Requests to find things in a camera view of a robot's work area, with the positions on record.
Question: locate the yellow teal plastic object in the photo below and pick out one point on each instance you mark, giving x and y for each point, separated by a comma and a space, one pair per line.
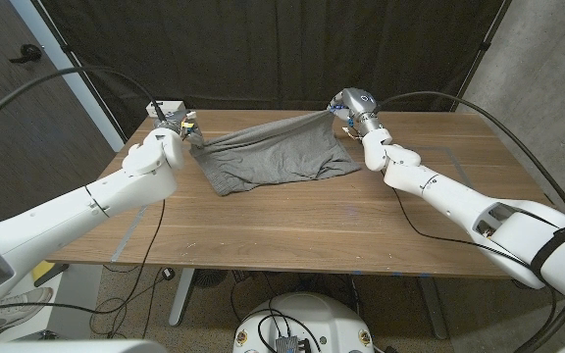
42, 269

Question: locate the black backdrop curtain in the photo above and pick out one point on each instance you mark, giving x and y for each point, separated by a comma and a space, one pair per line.
287, 49

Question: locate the white table leg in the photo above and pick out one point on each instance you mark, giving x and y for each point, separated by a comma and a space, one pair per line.
182, 294

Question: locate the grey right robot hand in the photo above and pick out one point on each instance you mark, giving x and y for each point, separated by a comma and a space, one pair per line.
358, 103

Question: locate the white power strip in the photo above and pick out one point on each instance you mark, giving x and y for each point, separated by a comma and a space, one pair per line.
167, 105

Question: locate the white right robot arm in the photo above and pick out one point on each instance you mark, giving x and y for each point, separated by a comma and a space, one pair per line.
459, 196

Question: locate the black backdrop stand pole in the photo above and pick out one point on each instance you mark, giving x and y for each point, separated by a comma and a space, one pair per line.
66, 49
483, 46

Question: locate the grey white sneaker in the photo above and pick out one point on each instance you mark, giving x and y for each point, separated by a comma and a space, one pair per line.
17, 304

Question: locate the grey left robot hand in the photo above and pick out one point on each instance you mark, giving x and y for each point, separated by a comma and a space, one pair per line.
177, 120

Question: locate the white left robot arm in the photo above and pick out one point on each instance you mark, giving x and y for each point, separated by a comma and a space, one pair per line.
66, 216

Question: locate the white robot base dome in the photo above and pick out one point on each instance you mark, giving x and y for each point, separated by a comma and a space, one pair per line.
322, 318

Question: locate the black plug adapter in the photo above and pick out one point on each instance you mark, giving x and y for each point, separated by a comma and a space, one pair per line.
168, 273

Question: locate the black ribbed round object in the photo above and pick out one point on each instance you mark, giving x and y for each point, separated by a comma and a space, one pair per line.
209, 277

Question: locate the dark wood door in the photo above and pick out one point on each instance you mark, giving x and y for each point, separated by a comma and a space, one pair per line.
17, 147

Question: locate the grey table leg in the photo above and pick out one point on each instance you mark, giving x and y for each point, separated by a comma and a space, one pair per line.
432, 309

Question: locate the grey fabric shorts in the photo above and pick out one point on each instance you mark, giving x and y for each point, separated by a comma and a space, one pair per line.
272, 157

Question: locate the white door frame strip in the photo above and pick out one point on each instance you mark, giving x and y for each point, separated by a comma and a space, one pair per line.
81, 93

